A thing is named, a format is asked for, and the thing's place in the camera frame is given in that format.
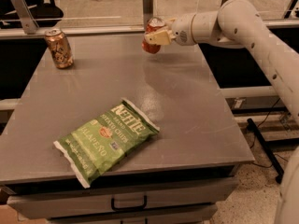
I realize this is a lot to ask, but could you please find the gold soda can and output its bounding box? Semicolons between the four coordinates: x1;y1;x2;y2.
45;28;74;69

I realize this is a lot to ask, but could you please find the black floor stand bar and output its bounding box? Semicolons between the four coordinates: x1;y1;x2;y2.
247;119;284;184

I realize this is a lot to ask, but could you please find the grey drawer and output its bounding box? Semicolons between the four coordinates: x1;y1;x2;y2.
7;177;238;219
48;204;217;224

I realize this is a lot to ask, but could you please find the grey upper drawer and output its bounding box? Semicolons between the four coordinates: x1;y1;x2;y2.
7;177;238;219

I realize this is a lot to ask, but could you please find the left metal bracket post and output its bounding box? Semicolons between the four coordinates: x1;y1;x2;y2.
10;0;39;35

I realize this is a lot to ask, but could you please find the red coke can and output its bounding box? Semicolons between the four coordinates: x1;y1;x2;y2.
141;17;165;54

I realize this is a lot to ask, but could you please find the black floor cable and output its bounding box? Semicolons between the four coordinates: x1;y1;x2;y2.
249;97;291;170

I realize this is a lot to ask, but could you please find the green jalapeno chip bag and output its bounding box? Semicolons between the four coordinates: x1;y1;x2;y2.
54;99;160;189

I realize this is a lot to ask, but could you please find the black drawer handle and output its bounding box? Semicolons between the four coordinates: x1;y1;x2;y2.
110;195;148;212

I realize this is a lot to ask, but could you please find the middle metal bracket post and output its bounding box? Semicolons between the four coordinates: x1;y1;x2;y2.
142;0;153;27

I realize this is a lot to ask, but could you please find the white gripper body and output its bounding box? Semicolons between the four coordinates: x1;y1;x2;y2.
171;13;195;46

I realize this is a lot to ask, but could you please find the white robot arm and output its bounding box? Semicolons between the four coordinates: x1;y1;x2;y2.
142;0;299;224

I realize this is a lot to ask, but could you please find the grey lower drawer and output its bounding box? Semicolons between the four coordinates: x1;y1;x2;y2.
48;204;217;224

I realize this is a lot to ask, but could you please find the black office chair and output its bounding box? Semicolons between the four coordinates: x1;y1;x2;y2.
0;0;64;29

